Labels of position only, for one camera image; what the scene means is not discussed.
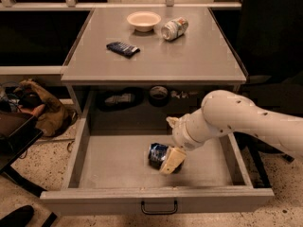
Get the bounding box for dark table at left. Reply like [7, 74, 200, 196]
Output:
[0, 112, 44, 197]

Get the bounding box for brown bag on floor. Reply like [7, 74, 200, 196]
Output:
[14, 79, 72, 137]

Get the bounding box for black office chair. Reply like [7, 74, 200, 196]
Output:
[233, 0, 303, 163]

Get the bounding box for black shoe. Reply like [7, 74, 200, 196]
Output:
[0, 205, 34, 227]

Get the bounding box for crushed blue pepsi can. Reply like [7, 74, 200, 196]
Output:
[148, 143, 169, 169]

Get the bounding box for white bowl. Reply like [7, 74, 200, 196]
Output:
[127, 11, 161, 32]

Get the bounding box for black and grey pouch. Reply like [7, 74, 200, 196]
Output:
[96, 87, 144, 112]

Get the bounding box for dark blue snack bag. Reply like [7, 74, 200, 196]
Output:
[106, 42, 140, 59]

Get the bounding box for black tape roll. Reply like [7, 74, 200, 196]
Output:
[149, 86, 169, 107]

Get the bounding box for white can lying sideways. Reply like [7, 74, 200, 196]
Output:
[161, 17, 188, 41]

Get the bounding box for black drawer handle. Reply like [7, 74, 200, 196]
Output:
[141, 201, 178, 216]

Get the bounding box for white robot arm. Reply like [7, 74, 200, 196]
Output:
[160, 90, 303, 174]

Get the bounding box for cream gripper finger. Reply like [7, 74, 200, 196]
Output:
[166, 116, 179, 129]
[160, 147, 187, 175]

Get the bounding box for grey counter cabinet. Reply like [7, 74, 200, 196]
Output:
[61, 6, 248, 116]

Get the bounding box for open grey top drawer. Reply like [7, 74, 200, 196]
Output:
[41, 96, 274, 216]

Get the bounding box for crumpled silver wrapper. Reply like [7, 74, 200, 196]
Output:
[170, 90, 198, 99]

